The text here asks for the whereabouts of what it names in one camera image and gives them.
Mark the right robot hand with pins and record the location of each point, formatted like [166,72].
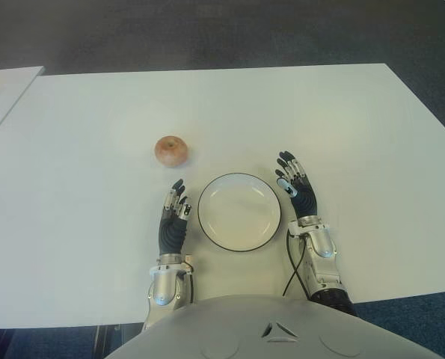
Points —
[305,200]

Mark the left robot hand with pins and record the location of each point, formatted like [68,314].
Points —
[172,235]

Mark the red yellow apple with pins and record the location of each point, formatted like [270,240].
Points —
[171,150]

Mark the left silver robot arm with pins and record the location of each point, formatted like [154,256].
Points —
[164,284]

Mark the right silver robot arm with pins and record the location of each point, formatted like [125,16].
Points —
[321,243]

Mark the white plate black rim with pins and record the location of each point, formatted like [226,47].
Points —
[239,211]

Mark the grey metal table leg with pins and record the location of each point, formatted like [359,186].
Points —
[108,338]

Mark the grey robot torso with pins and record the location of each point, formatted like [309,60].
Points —
[274,329]

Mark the white side table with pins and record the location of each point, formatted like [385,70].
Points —
[5,97]

